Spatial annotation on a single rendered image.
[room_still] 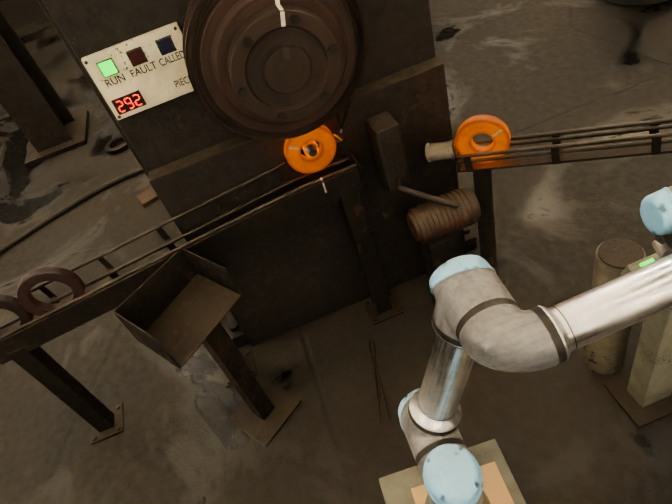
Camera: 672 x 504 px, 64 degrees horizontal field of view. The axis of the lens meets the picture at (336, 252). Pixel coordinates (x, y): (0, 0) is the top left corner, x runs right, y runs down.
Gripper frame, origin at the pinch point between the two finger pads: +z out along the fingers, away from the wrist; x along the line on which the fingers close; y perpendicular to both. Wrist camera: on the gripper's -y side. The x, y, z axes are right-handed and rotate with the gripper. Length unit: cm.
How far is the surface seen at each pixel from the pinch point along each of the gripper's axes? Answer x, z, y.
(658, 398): -8, 59, -23
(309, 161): 62, 14, 73
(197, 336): 110, 21, 38
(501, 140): 8, 15, 55
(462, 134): 17, 15, 62
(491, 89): -58, 127, 155
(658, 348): -2.4, 31.1, -12.5
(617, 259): -1.3, 19.2, 10.5
